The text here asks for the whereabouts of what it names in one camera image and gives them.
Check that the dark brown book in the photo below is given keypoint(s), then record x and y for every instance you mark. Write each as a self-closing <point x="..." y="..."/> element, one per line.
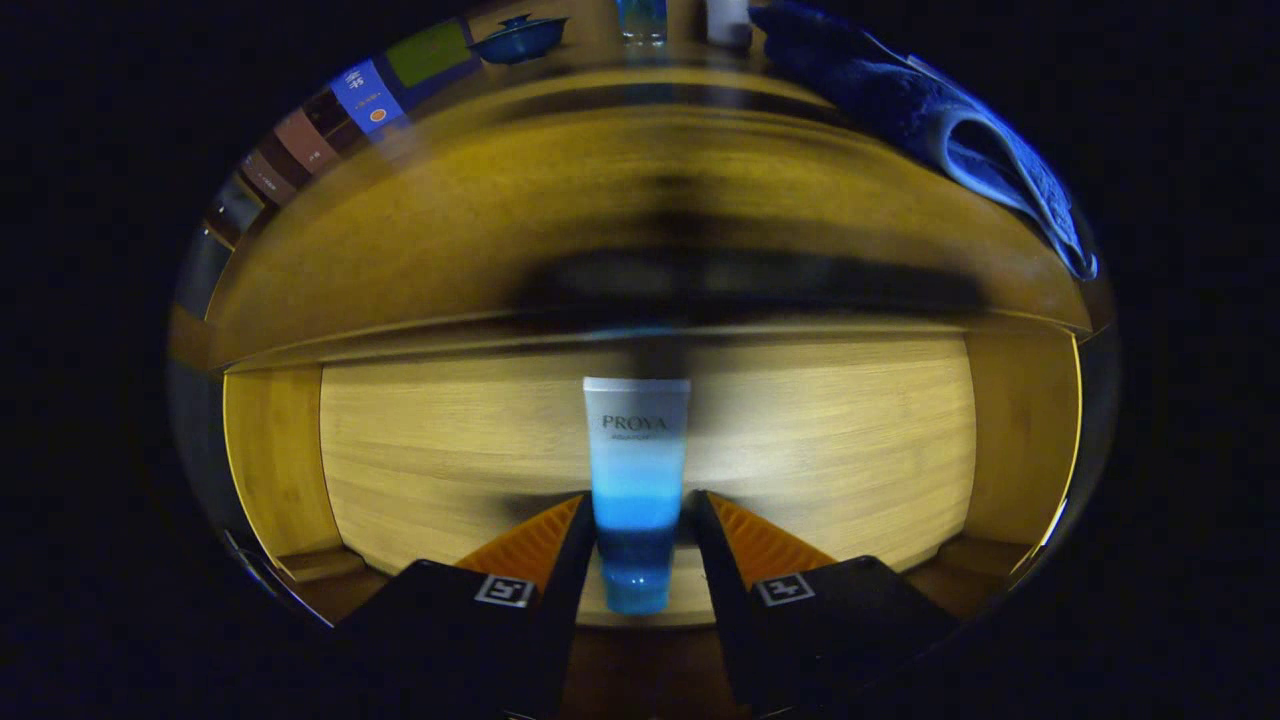
<point x="268" y="178"/>

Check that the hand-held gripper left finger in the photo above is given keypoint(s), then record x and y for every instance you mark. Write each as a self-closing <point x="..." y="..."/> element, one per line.
<point x="570" y="600"/>

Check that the wooden drawer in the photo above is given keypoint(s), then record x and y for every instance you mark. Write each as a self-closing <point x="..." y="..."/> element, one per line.
<point x="800" y="440"/>

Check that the white bottle blue cap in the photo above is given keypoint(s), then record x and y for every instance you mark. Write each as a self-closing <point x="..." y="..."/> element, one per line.
<point x="728" y="22"/>

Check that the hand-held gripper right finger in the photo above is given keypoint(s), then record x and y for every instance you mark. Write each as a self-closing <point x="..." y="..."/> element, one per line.
<point x="725" y="600"/>

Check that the blue lidded teacup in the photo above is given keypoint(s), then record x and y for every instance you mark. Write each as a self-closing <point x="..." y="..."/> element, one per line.
<point x="520" y="42"/>

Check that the wooden countertop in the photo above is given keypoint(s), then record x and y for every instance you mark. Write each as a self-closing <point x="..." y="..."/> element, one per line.
<point x="500" y="200"/>

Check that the reddish brown book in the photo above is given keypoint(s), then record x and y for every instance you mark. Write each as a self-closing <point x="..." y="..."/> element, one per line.
<point x="305" y="140"/>

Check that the wooden cabinet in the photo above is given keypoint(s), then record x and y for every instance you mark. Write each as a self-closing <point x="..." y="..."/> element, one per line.
<point x="190" y="340"/>

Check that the blue folded towel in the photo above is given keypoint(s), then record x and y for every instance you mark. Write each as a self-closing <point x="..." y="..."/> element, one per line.
<point x="900" y="100"/>

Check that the blue white cosmetic tube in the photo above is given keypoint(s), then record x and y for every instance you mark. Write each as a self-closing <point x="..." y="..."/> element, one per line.
<point x="637" y="470"/>

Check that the blue book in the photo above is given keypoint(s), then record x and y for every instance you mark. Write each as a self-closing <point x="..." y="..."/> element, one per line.
<point x="370" y="95"/>

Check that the teal glass bottle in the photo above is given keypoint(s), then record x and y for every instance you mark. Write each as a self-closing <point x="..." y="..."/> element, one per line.
<point x="641" y="20"/>

